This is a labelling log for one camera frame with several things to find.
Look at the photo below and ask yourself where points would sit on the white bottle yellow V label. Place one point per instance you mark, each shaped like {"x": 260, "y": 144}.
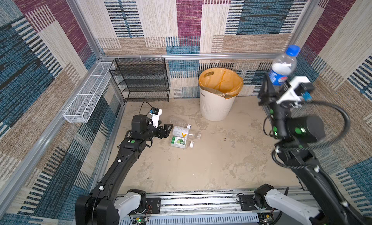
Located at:
{"x": 179, "y": 131}

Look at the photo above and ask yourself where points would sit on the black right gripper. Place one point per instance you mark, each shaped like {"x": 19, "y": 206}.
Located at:
{"x": 268, "y": 95}

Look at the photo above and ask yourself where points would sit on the clear bottle blue Pepsi label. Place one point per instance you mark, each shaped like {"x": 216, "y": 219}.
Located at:
{"x": 283, "y": 66}

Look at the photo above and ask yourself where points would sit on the black wire mesh shelf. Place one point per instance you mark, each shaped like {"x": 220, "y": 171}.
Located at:
{"x": 141, "y": 79}

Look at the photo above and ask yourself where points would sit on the bottle with green white label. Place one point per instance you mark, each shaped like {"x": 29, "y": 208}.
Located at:
{"x": 180, "y": 142}

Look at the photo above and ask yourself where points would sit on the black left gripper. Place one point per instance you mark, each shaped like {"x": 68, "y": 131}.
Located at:
{"x": 165, "y": 132}

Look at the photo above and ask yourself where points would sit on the orange bin liner bag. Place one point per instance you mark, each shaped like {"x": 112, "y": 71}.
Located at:
{"x": 221, "y": 82}

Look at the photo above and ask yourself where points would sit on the white plastic trash bin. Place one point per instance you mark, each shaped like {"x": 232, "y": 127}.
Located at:
{"x": 214, "y": 107}

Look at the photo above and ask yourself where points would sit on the clear unlabelled plastic bottle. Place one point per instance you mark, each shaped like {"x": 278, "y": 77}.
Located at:
{"x": 177, "y": 121}

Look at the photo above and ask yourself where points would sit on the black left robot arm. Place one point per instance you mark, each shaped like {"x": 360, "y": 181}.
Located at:
{"x": 122, "y": 172}

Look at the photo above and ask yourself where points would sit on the white wire mesh basket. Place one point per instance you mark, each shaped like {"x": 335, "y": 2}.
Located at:
{"x": 84, "y": 103}

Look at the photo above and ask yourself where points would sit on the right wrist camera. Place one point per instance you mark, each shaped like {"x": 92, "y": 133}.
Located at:
{"x": 299, "y": 90}

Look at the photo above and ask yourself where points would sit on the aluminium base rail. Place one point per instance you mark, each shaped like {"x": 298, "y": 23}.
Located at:
{"x": 193, "y": 208}

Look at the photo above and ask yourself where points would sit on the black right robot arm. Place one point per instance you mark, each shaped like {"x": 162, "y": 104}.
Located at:
{"x": 297, "y": 138}

